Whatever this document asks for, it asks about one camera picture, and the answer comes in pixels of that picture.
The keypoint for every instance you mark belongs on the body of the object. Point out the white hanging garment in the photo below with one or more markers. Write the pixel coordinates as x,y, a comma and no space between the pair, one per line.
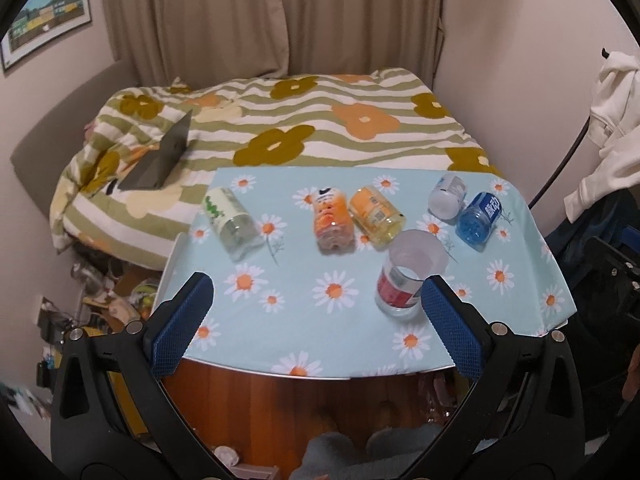
614,130

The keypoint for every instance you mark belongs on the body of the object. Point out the beige curtain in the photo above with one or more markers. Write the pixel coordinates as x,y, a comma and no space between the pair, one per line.
207,42

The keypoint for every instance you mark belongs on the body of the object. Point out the blue plastic cup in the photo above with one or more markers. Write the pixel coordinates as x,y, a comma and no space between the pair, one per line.
478,219

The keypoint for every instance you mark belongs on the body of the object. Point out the white frosted cup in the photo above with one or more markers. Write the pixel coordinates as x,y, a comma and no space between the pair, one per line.
447,197

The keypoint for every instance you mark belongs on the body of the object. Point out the dark grey laptop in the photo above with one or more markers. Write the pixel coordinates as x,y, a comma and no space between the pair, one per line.
153,168

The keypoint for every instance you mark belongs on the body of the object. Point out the orange cartoon label cup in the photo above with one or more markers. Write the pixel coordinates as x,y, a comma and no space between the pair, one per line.
333,227

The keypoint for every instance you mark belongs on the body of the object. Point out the green label clear cup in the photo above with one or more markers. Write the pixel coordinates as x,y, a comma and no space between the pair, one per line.
233,225

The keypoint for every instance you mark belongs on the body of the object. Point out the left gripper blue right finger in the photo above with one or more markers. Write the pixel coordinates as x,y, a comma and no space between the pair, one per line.
522,416

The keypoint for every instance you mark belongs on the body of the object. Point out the red label clear cup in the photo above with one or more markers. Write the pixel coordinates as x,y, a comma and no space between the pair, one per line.
412,257

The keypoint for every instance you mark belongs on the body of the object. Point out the grey bed headboard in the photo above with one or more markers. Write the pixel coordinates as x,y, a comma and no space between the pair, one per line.
39,159

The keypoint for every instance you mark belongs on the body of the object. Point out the floral striped quilt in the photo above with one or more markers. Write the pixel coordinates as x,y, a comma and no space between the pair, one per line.
388,118

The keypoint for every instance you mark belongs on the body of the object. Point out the yellow label clear cup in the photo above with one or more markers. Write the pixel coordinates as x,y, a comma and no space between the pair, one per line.
376,216

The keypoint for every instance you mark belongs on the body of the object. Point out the framed wall picture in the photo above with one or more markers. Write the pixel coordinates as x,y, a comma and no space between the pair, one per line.
37,24

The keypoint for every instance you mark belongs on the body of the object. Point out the daisy print blue tablecloth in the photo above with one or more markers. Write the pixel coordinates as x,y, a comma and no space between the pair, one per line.
290,309

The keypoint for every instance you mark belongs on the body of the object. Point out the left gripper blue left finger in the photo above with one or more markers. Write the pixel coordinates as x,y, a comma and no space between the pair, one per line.
89,435

